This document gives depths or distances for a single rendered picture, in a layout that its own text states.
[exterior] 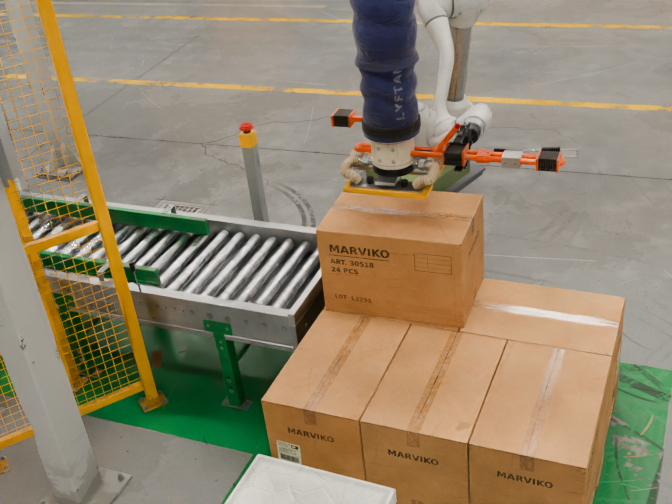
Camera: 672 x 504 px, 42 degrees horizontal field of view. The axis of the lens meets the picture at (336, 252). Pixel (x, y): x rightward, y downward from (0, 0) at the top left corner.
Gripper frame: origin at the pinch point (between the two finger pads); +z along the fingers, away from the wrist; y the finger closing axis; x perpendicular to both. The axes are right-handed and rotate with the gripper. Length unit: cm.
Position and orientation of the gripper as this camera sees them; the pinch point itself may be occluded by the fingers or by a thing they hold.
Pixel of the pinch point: (458, 154)
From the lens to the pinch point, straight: 341.2
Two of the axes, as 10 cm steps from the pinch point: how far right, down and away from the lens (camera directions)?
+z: -3.5, 5.2, -7.7
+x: -9.3, -1.1, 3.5
